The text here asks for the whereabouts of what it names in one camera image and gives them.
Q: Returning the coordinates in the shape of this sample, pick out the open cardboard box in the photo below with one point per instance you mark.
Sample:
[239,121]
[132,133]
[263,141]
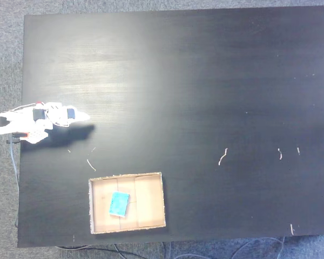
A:
[148,202]

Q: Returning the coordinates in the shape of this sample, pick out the green block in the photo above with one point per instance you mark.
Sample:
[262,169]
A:
[119,204]

